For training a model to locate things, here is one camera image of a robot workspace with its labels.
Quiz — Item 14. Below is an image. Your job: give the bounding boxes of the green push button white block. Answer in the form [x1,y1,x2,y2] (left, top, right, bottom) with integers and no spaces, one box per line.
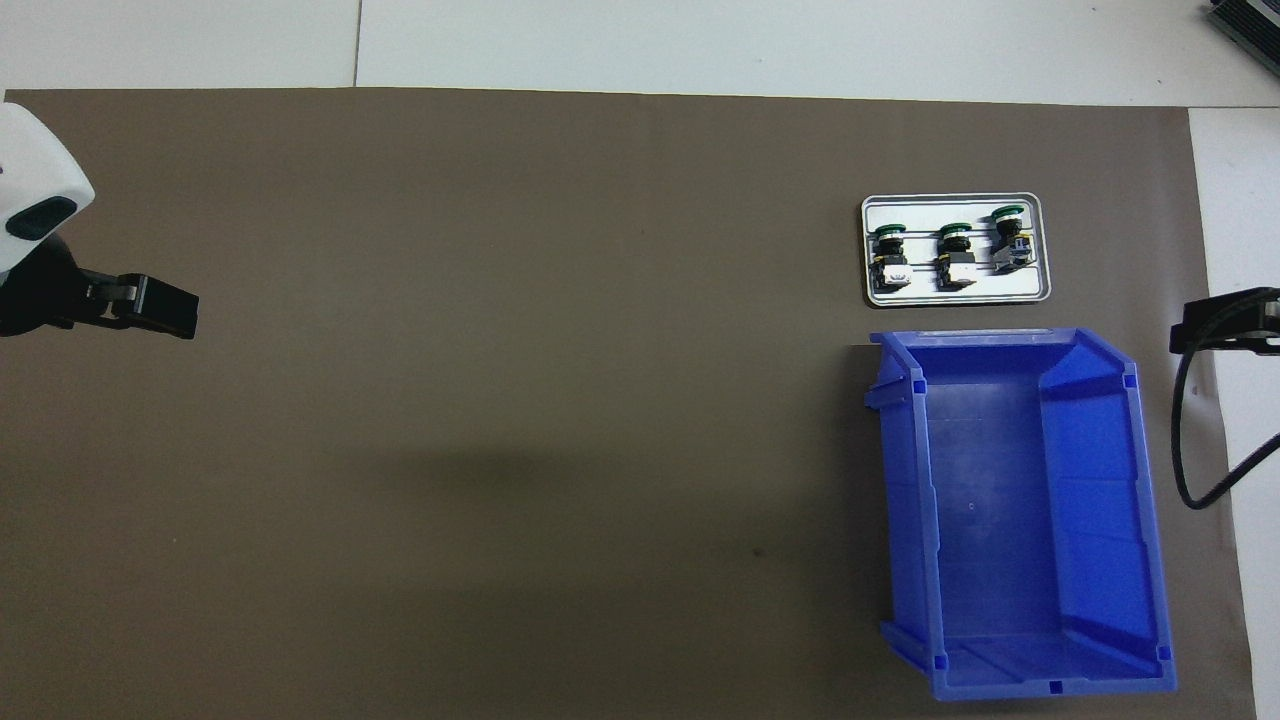
[870,224,913,294]

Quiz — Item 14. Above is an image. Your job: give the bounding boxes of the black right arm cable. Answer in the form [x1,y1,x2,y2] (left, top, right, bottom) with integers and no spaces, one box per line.
[1172,330,1280,511]

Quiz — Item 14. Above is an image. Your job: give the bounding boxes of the green push button switch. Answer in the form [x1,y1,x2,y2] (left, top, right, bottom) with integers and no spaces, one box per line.
[935,222,979,291]

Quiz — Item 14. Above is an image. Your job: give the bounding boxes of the brown table mat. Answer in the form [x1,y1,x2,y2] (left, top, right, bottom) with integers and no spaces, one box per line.
[0,88,1259,720]

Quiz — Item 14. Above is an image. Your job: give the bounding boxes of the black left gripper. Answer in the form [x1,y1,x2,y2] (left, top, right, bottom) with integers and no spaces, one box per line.
[0,230,199,341]

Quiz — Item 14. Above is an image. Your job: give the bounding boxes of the blue plastic storage bin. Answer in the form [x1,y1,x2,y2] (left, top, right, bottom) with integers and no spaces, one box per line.
[864,326,1179,703]

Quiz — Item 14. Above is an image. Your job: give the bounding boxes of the grey ribbed device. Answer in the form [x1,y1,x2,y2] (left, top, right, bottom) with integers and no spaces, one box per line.
[1205,0,1280,53]

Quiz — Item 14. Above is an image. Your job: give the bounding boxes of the green push button blue block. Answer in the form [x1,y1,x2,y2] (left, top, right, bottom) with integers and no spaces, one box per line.
[990,204,1033,274]

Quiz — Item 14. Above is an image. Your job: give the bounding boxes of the silver metal tray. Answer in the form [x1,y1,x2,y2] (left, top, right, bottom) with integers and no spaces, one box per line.
[860,192,1054,308]

